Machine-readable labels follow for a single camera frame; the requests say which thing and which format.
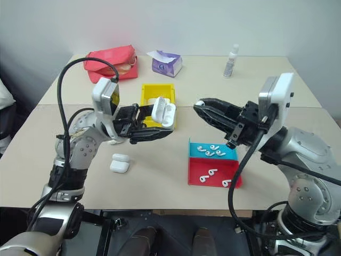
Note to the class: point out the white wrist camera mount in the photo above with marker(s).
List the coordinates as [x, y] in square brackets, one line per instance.
[281, 93]
[102, 93]

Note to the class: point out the white earbud case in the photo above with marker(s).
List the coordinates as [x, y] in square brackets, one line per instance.
[166, 113]
[120, 162]

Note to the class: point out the red fabric bag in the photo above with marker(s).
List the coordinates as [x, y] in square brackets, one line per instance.
[106, 57]

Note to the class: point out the white soft object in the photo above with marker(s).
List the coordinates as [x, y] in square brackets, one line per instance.
[5, 93]

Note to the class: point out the black metal frame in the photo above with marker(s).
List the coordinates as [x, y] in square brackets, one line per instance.
[173, 229]

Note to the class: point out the clear bottle with white cap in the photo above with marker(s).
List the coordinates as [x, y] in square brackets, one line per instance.
[230, 64]

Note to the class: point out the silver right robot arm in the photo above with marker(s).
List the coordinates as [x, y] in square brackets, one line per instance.
[306, 152]

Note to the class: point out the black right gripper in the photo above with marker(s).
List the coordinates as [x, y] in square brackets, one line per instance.
[247, 125]

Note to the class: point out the blue plastic tray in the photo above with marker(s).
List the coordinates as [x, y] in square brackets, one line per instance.
[194, 150]

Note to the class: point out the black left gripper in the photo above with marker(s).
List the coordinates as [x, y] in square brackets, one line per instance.
[125, 120]

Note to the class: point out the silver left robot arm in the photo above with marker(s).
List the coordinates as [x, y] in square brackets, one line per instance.
[82, 149]

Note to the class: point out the purple tissue pack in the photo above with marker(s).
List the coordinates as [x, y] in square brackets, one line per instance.
[166, 65]

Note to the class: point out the dark brown rounded shape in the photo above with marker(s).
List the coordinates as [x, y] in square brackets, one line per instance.
[204, 241]
[142, 240]

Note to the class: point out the red plastic tray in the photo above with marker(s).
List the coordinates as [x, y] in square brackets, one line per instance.
[223, 169]

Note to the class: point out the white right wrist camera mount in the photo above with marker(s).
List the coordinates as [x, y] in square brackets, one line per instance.
[281, 93]

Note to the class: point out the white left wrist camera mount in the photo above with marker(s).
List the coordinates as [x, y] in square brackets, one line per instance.
[102, 93]

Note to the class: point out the yellow plastic bin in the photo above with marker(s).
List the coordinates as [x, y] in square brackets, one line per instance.
[157, 92]

